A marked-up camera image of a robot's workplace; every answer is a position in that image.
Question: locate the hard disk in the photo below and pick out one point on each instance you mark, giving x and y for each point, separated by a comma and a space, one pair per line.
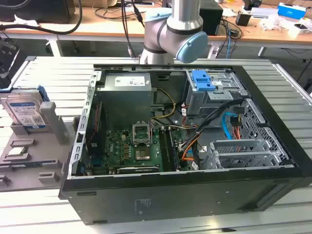
23, 109

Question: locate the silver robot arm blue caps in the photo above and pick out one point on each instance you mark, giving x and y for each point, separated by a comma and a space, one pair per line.
181, 22

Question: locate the metal disk bay cage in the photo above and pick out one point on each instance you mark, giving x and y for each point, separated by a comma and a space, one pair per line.
207, 100

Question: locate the silver CPU chip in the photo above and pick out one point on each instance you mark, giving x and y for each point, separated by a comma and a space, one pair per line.
16, 151

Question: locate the grey parts rack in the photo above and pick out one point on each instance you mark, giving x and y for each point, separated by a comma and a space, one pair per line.
48, 156

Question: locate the black case fan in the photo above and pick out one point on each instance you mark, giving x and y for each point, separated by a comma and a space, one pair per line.
96, 136

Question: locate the grey power supply unit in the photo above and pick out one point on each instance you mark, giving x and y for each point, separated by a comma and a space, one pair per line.
126, 97

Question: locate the green motherboard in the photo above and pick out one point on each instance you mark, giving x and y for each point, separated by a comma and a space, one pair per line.
119, 148

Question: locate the CPU socket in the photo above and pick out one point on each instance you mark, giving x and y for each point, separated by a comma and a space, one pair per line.
143, 154

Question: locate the black graphics card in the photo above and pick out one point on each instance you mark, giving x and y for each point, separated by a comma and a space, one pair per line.
136, 169

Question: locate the installed RAM stick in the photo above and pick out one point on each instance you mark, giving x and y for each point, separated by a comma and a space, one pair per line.
174, 150

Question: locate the blue plastic bay latch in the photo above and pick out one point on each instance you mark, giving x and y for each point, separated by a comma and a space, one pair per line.
201, 81

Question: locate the black speaker box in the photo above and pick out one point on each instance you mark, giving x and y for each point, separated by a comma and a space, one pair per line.
211, 19

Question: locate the black PC case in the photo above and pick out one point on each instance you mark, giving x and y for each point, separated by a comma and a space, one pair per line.
170, 197

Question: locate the small black box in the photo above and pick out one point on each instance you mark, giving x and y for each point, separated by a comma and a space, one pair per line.
243, 19

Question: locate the blue cardboard box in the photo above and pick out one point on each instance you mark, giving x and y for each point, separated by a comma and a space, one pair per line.
292, 10

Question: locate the small white box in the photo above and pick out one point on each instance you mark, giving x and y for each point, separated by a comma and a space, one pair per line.
301, 29

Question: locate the wooden desk white frame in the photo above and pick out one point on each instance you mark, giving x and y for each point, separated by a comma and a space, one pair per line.
109, 30

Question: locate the metal expansion bracket cage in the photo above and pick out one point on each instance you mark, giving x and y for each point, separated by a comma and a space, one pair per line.
243, 153

